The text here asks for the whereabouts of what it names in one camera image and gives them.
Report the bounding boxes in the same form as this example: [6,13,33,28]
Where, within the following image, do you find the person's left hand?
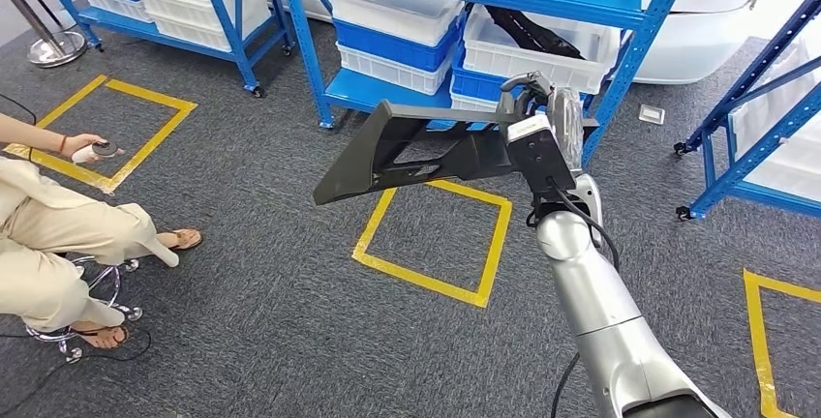
[60,134,107,164]

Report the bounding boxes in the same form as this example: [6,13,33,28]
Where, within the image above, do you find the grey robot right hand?
[497,71,586,173]

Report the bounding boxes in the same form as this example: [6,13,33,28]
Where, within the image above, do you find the white and black handheld controller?
[72,140,126,165]

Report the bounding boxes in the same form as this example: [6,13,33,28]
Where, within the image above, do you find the black plastic panel with cutouts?
[312,99,601,207]

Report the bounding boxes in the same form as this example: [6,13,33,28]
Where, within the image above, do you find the black ribbed plastic part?
[484,4,586,61]

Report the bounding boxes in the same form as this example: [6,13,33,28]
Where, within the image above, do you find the yellow floor tape square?
[3,75,198,195]
[350,179,514,310]

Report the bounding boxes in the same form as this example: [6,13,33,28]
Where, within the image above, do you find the person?
[0,112,204,350]

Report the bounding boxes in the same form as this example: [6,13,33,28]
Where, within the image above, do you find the chrome stool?
[25,254,143,365]

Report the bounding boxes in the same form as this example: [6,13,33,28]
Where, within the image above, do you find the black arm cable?
[526,176,623,418]

